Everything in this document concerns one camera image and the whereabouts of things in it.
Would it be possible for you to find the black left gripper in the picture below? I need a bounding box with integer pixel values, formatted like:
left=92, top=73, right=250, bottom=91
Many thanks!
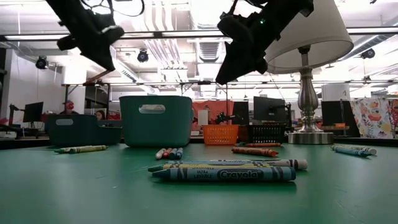
left=57, top=14, right=125, bottom=72

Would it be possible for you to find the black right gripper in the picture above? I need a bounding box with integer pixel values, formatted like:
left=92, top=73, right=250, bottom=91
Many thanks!
left=216, top=14, right=280, bottom=85

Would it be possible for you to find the tall teal plastic bin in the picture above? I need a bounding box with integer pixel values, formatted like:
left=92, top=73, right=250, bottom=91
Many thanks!
left=119, top=95, right=193, bottom=147

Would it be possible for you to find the dark shelving unit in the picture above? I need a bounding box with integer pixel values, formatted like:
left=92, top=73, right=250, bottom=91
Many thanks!
left=84, top=85, right=109, bottom=110

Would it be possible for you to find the orange red panel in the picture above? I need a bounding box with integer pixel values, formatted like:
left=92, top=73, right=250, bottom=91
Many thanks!
left=192, top=100, right=234, bottom=126

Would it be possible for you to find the black upright panel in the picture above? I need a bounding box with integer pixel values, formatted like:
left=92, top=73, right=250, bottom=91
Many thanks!
left=233, top=101, right=249, bottom=125

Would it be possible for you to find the black computer monitor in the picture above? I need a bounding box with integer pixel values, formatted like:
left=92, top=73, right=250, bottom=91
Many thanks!
left=253, top=96, right=287, bottom=122
left=23, top=101, right=45, bottom=123
left=321, top=100, right=355, bottom=138

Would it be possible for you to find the white cylindrical container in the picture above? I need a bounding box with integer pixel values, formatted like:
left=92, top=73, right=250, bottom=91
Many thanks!
left=198, top=108, right=208, bottom=126

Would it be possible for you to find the orange plastic basket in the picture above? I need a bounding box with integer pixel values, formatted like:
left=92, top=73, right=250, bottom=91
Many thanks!
left=201, top=124, right=241, bottom=146

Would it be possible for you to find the black plastic basket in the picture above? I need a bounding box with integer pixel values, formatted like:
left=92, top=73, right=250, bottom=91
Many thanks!
left=238, top=124, right=289, bottom=144

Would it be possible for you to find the dark teal stepped bin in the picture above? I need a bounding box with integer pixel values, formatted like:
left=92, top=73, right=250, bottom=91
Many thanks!
left=45, top=114, right=123, bottom=147

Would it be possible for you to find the silver lamp white shade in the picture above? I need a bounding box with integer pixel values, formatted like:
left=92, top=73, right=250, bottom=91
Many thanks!
left=264, top=0, right=354, bottom=146

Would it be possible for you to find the white cylindrical column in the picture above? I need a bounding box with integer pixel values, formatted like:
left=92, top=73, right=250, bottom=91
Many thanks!
left=322, top=83, right=351, bottom=101

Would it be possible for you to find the large blue crayon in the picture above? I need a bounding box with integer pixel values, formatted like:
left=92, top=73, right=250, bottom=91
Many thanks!
left=151, top=167, right=297, bottom=183

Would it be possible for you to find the large green crayon yellow wrapper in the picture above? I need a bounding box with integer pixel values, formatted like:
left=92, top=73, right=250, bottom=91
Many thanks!
left=147, top=163, right=277, bottom=173

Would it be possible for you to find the large white crayon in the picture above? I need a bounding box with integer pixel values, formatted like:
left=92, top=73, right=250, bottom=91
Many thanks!
left=211, top=159, right=308, bottom=170

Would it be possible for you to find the floral patterned cloth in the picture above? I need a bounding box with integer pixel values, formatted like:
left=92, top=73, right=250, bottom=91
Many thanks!
left=349, top=98, right=398, bottom=139

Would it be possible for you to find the black metal frame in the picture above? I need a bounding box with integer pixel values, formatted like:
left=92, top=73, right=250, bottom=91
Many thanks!
left=62, top=80, right=398, bottom=125

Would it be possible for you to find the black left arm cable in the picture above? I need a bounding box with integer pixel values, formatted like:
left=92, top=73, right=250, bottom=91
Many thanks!
left=80, top=0, right=146, bottom=18

